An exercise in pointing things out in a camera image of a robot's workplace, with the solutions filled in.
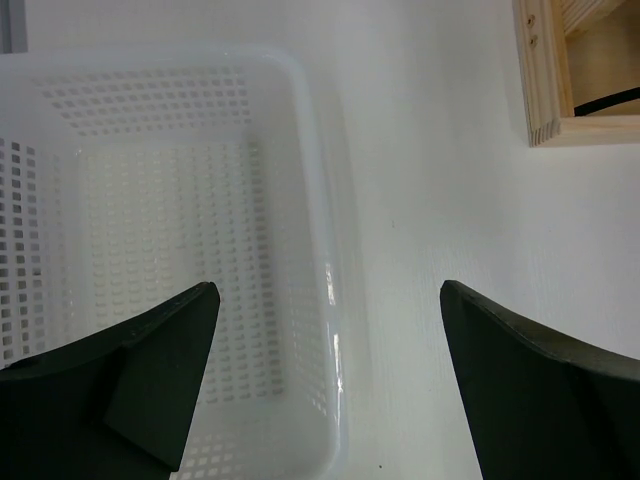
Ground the white perforated plastic basket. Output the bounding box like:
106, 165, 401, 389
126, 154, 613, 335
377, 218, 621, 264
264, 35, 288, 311
1, 42, 347, 479

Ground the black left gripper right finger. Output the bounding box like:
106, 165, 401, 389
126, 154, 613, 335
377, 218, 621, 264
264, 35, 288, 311
440, 280, 639, 479

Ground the wooden clothes rack frame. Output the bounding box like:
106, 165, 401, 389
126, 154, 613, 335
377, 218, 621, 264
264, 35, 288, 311
512, 1, 639, 147

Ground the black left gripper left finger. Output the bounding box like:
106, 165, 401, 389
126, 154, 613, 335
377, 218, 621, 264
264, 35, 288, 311
1, 282, 220, 479

